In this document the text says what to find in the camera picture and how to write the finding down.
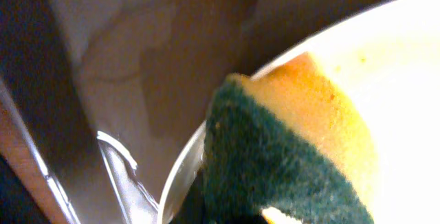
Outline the yellow green sponge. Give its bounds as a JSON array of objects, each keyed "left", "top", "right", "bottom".
[{"left": 202, "top": 54, "right": 379, "bottom": 223}]

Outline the white plate bottom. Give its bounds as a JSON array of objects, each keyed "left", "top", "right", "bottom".
[{"left": 157, "top": 0, "right": 439, "bottom": 223}]

